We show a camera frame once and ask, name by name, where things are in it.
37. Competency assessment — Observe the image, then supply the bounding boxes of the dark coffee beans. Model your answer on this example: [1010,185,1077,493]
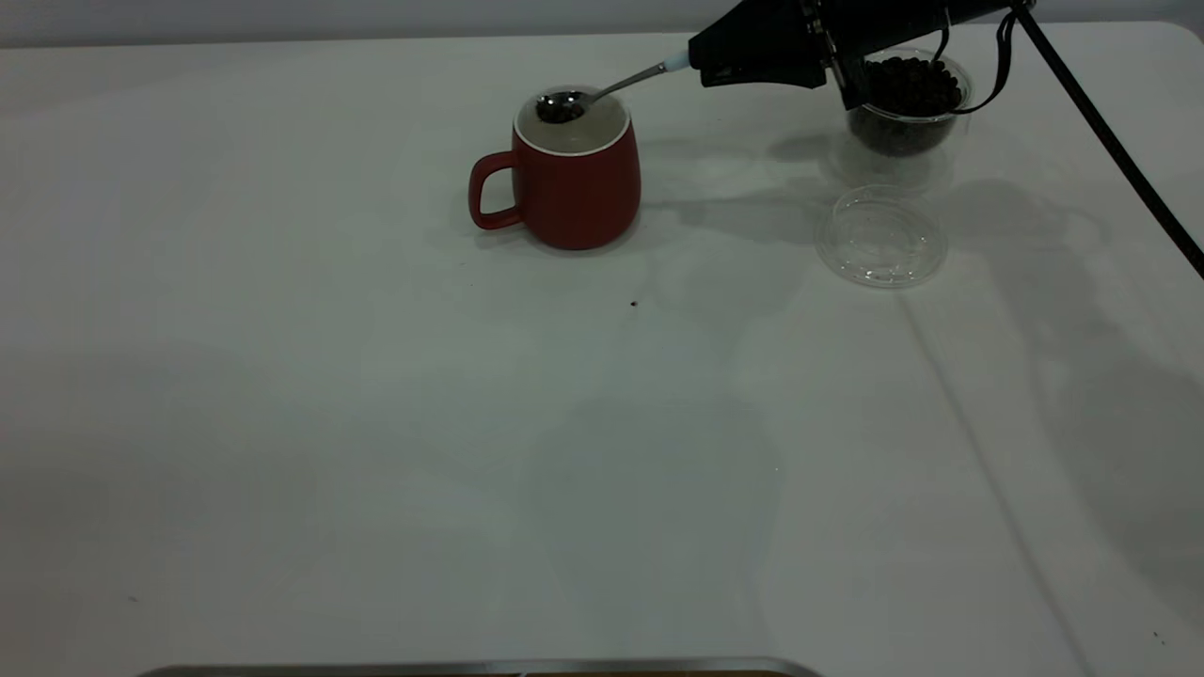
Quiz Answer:
[847,56,964,157]

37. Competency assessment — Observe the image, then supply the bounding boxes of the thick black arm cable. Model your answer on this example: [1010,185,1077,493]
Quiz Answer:
[1014,4,1204,280]

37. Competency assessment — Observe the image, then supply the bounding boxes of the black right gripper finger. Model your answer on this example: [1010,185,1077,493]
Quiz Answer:
[689,0,821,65]
[696,47,829,90]

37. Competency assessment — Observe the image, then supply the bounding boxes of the clear round glass lid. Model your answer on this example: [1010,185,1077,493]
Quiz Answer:
[815,184,949,289]

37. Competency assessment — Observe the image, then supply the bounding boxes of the metal spoon with pale-blue handle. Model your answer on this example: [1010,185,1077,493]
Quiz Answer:
[535,54,693,126]

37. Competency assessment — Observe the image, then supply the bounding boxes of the clear double-wall glass cup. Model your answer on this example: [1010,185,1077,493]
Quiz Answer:
[826,47,972,197]

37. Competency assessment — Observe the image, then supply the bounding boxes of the thin black looped cable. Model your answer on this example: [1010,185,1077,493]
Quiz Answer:
[929,8,1019,116]

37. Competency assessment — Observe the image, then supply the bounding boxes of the red ceramic mug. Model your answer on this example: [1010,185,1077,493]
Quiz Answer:
[468,85,642,252]

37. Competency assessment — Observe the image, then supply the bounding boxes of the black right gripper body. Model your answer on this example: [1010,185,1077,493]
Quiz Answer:
[807,0,947,110]

